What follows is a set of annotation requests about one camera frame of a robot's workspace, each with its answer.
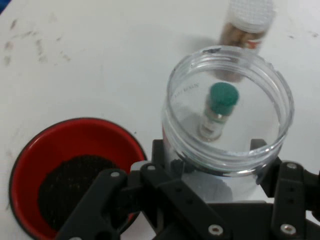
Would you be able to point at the green-capped spice bottle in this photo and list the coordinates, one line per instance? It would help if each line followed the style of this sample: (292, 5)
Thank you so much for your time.
(222, 97)

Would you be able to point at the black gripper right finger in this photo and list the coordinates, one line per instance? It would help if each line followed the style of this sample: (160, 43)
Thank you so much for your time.
(290, 195)

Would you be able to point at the black seeds in bowl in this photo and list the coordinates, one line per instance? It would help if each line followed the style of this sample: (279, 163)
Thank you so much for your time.
(70, 180)

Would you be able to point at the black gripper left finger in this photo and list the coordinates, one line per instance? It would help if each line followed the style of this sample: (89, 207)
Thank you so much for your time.
(160, 200)

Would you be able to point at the red bowl with black rim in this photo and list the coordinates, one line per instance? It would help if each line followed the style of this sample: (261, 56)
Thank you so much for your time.
(75, 137)

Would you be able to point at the clear plastic wide-mouth jar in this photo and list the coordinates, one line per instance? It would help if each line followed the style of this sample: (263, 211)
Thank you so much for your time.
(285, 105)

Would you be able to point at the clear jar of brown nuts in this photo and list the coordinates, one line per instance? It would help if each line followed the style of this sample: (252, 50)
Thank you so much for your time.
(250, 22)

